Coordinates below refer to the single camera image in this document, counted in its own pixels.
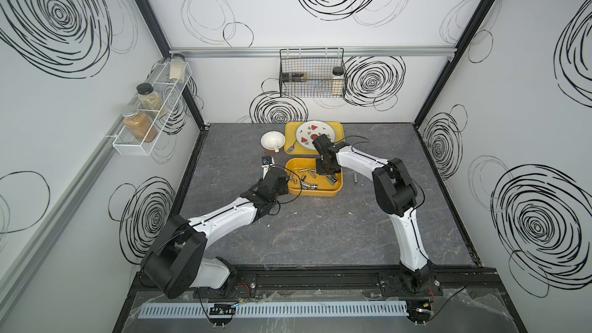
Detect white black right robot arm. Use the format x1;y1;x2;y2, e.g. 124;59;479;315
313;134;433;294

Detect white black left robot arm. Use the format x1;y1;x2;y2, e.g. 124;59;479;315
140;166;289;299

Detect chrome socket large hex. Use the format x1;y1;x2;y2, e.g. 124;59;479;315
326;176;337;185

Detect yellow plastic storage box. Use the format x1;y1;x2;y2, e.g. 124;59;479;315
285;157;344;197

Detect chrome socket big central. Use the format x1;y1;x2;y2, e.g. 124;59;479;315
301;182;319;191

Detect watermelon pattern ceramic plate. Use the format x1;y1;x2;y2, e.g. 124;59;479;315
295;120;336;150

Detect yellow plastic tray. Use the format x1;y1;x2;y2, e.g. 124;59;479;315
284;122;345;155

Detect orange white bowl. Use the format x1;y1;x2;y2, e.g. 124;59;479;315
261;131;285;153

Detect white bottle in basket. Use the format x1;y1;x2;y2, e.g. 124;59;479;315
331;66;345;97

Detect dark item in basket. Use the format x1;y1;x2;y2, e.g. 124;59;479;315
280;72;308;83

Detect spice jar brown powder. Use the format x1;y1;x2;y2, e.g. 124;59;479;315
121;105;158;143

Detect spice jar white contents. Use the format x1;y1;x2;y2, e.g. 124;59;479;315
169;53;186;82

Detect spice jar black lid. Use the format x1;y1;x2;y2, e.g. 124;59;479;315
137;83;163;111

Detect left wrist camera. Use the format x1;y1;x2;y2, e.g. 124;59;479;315
261;156;274;168

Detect black wire wall basket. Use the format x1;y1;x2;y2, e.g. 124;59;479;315
279;55;346;98

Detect clear acrylic wall shelf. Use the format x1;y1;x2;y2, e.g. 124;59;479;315
113;59;192;164

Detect white slotted cable duct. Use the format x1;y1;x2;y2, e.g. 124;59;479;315
138;301;409;319

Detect aluminium wall rail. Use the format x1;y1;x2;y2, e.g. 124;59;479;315
169;46;457;58

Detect black corner frame post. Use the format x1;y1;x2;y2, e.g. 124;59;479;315
413;0;496;129

